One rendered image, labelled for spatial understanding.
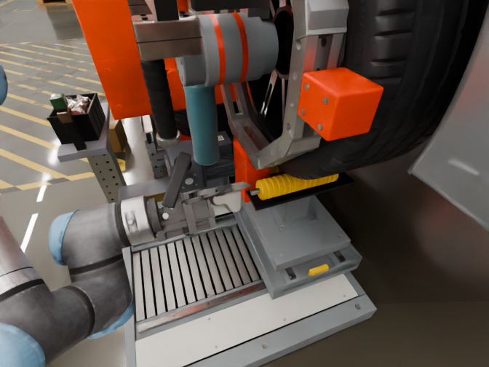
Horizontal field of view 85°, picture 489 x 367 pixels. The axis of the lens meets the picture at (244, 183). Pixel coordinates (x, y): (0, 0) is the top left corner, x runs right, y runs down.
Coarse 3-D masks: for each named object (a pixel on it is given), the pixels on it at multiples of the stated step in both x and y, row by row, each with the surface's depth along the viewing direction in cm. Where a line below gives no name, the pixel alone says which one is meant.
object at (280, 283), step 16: (240, 224) 115; (256, 240) 106; (256, 256) 101; (320, 256) 101; (336, 256) 98; (352, 256) 101; (272, 272) 96; (288, 272) 92; (304, 272) 96; (320, 272) 94; (336, 272) 98; (272, 288) 90; (288, 288) 92
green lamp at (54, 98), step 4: (52, 96) 87; (56, 96) 87; (60, 96) 87; (64, 96) 88; (52, 100) 86; (56, 100) 86; (60, 100) 87; (64, 100) 88; (52, 104) 87; (56, 104) 87; (60, 104) 87; (64, 104) 88; (56, 108) 88; (60, 108) 88
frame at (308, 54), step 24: (312, 0) 35; (336, 0) 35; (312, 24) 36; (336, 24) 37; (312, 48) 38; (336, 48) 39; (240, 96) 84; (288, 96) 45; (240, 120) 83; (288, 120) 47; (240, 144) 79; (264, 144) 73; (288, 144) 49; (312, 144) 50
